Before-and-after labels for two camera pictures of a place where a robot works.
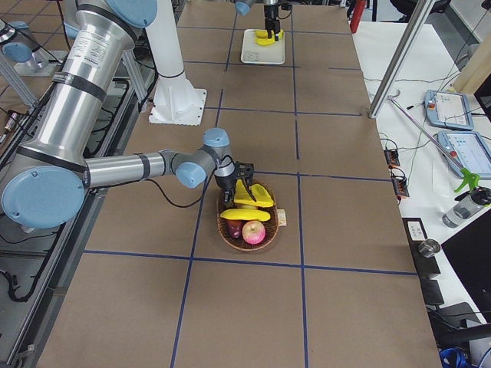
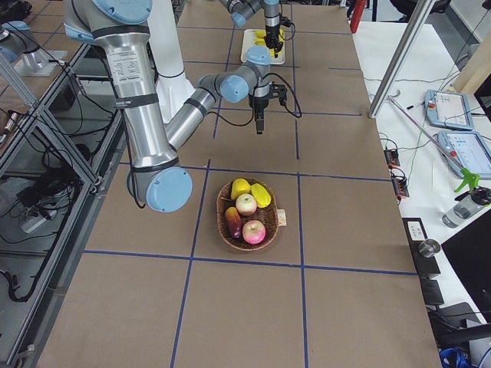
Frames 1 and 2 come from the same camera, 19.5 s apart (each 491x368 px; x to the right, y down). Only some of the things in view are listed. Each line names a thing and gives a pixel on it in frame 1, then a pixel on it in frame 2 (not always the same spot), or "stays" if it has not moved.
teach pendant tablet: [448, 110] stays
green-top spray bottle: [466, 204] stays
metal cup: [429, 247] stays
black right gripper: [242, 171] -> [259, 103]
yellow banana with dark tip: [263, 33] stays
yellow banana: [244, 214] -> [281, 38]
